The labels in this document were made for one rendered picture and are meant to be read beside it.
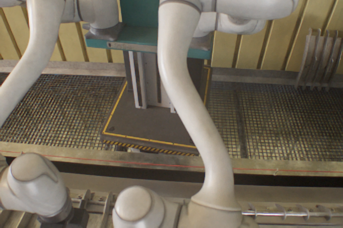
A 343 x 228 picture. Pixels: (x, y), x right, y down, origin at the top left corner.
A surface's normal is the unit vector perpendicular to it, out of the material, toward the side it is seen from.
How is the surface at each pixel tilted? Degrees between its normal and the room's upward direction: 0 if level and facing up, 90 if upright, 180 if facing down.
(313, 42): 64
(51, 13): 59
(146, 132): 0
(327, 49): 68
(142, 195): 7
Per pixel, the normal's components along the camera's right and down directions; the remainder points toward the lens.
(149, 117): 0.00, -0.72
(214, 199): -0.11, -0.83
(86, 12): 0.03, 0.70
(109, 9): 0.61, 0.53
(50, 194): 0.82, 0.35
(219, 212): -0.04, -0.32
